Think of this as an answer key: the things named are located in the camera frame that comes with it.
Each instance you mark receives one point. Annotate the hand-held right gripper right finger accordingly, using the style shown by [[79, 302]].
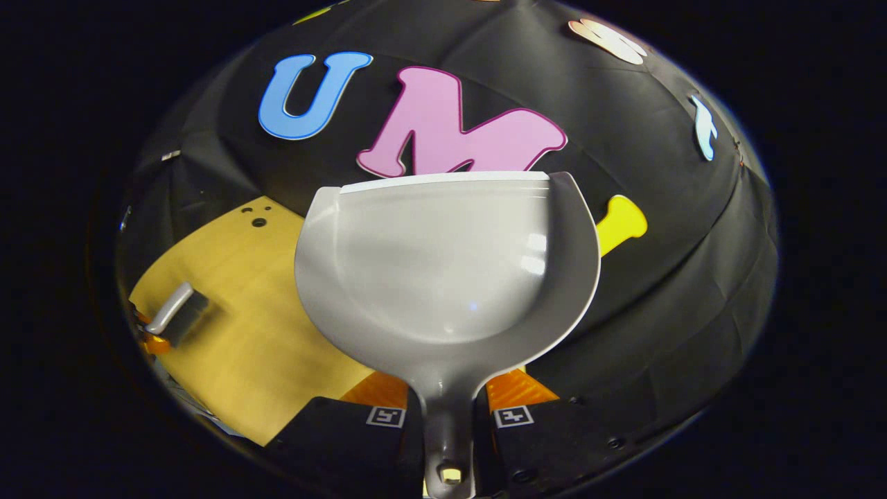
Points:
[[547, 443]]

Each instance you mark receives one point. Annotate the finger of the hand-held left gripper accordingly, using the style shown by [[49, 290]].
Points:
[[156, 344], [139, 317]]

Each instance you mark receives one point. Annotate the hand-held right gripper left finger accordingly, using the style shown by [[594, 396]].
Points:
[[346, 443]]

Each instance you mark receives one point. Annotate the small grey broom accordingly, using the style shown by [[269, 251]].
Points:
[[181, 312]]

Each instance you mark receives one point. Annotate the grey dustpan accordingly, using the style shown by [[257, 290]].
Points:
[[450, 263]]

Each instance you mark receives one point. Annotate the wooden desktop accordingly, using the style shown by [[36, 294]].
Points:
[[263, 312]]

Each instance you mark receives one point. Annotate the white cloth clip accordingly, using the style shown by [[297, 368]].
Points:
[[170, 155]]

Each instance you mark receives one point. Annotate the black backdrop cloth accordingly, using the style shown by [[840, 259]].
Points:
[[658, 242]]

